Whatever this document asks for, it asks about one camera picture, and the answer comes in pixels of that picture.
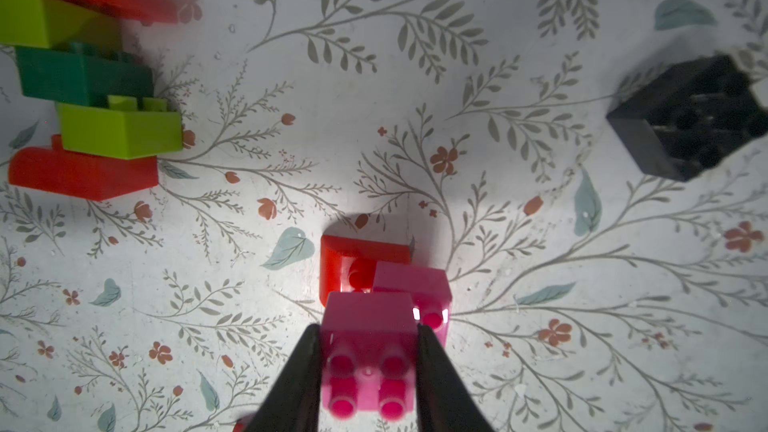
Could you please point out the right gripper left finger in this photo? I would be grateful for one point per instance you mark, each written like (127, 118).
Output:
(294, 400)

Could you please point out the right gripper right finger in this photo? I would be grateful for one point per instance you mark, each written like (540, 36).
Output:
(442, 400)

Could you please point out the pink lego brick small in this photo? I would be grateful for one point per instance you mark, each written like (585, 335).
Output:
(368, 345)

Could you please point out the black lego brick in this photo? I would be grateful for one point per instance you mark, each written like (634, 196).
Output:
(690, 118)

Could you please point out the dark green lego brick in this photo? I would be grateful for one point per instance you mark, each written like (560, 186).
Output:
(81, 75)

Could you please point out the magenta lego brick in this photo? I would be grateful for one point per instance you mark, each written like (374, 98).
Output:
(429, 289)

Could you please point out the light green lego brick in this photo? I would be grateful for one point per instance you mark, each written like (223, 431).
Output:
(127, 128)
(54, 24)

